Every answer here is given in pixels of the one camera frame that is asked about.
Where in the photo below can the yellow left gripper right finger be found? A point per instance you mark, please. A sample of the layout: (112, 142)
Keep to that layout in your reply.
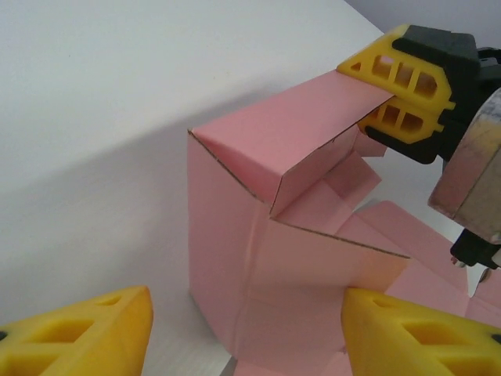
(411, 340)

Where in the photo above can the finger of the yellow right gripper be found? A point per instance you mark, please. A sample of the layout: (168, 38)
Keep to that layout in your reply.
(424, 127)
(440, 94)

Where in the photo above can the pink paper box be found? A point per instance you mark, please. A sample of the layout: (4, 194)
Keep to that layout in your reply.
(297, 274)

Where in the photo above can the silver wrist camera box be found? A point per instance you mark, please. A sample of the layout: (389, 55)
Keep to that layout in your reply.
(469, 176)

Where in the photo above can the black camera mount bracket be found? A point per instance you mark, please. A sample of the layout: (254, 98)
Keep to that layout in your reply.
(475, 252)

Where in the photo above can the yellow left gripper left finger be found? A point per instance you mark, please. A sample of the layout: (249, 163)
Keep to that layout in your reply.
(78, 340)

